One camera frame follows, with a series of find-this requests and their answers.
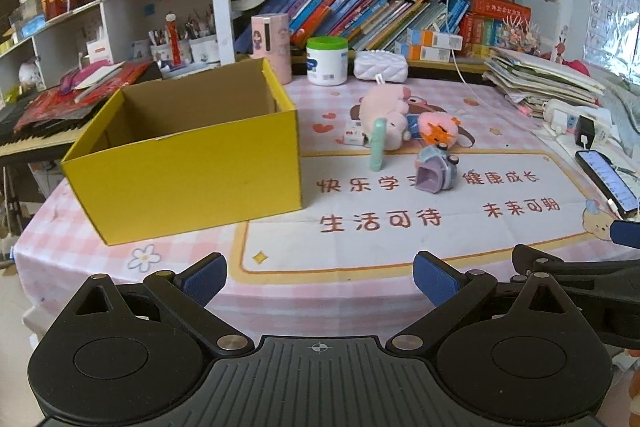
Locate small white carton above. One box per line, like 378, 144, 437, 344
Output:
342, 119, 371, 146

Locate black charger plug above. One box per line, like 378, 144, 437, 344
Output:
575, 114, 597, 148

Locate mint green tube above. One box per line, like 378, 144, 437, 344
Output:
369, 118, 389, 172

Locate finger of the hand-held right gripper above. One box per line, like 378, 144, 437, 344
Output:
513, 244, 640, 291
610, 219, 640, 251

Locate orange and blue carton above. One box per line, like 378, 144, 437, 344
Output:
395, 42, 452, 62
407, 28, 463, 50

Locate black electronic keyboard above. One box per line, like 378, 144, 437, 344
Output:
0, 99, 87, 158

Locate white power strip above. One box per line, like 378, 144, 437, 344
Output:
542, 99, 613, 144

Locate white quilted purse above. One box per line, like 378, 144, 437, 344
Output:
353, 50, 408, 82

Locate purple toy camera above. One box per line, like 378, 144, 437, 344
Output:
415, 143, 461, 194

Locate stack of paper booklets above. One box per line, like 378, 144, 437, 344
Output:
482, 47, 607, 118

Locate row of colourful books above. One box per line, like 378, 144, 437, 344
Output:
285, 0, 471, 54

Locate yellow cardboard box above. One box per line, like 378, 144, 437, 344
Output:
60, 58, 306, 248

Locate white pen cup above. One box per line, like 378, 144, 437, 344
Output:
190, 34, 221, 65
150, 42, 174, 68

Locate white jar with green lid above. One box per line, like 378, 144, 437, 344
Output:
306, 37, 349, 86

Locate pink tumbler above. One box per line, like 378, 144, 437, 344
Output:
250, 13, 292, 85

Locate pink plush pig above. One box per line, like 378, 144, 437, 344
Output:
359, 83, 416, 152

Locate red boxed book set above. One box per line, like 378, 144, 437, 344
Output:
460, 0, 532, 58

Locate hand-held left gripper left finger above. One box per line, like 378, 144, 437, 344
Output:
47, 252, 256, 358

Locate black smartphone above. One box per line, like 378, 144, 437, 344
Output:
575, 150, 640, 218

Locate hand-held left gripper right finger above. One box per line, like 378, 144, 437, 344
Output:
386, 251, 598, 358

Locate white cable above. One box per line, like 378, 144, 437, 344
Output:
446, 0, 553, 130

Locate pile of red booklets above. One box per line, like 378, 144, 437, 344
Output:
14, 61, 164, 134

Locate orange pink plush toy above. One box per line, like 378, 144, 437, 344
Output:
416, 111, 463, 148

